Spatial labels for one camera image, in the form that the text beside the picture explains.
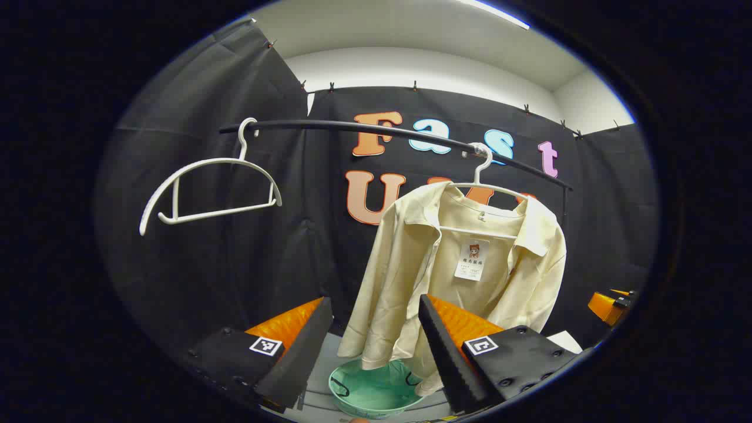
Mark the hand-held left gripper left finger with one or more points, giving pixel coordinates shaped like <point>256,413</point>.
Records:
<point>305,352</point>

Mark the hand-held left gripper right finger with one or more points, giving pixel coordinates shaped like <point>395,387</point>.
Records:
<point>449,364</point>

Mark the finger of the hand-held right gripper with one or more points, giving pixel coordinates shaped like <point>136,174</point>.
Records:
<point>605,306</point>

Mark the green laundry hamper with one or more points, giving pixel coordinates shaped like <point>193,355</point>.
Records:
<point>376,393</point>

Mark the cream collared shirt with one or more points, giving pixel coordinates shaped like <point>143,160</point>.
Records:
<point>405,276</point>

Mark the black clothes rack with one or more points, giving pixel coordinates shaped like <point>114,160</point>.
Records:
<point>305,122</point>

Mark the white paper sheet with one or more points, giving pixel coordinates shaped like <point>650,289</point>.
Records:
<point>565,342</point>

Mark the black backdrop cloth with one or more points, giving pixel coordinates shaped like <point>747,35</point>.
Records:
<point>264,264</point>

